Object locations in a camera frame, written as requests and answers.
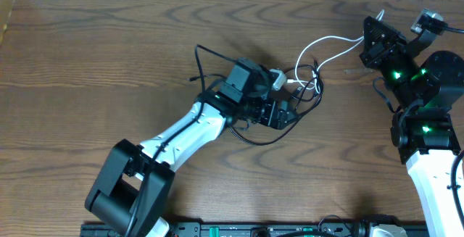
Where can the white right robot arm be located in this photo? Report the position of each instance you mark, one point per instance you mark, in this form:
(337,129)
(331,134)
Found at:
(422,128)

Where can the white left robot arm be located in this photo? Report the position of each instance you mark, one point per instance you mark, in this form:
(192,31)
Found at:
(131,189)

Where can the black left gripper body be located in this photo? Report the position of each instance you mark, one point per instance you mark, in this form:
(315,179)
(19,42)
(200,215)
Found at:
(281,117)

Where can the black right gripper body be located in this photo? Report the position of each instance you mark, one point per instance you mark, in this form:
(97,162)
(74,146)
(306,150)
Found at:
(382,55)

